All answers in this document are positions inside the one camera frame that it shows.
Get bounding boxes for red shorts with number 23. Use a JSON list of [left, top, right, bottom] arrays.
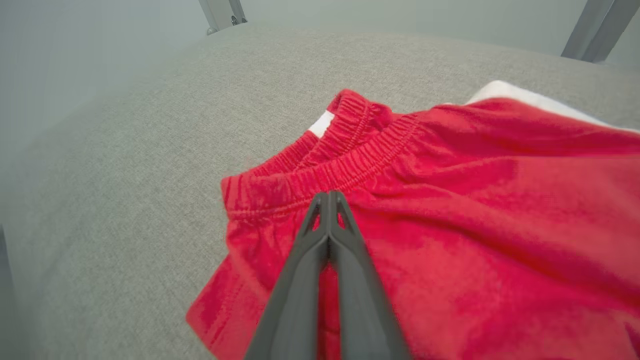
[[185, 80, 640, 360]]

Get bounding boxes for grey metal post bracket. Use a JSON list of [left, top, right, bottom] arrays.
[[560, 0, 640, 64]]

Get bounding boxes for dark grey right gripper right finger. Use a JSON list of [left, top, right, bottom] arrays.
[[329, 190, 412, 360]]

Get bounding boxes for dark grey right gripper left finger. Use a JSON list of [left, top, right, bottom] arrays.
[[244, 191, 330, 360]]

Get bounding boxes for grey metal bracket with screws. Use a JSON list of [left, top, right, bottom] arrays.
[[198, 0, 249, 36]]

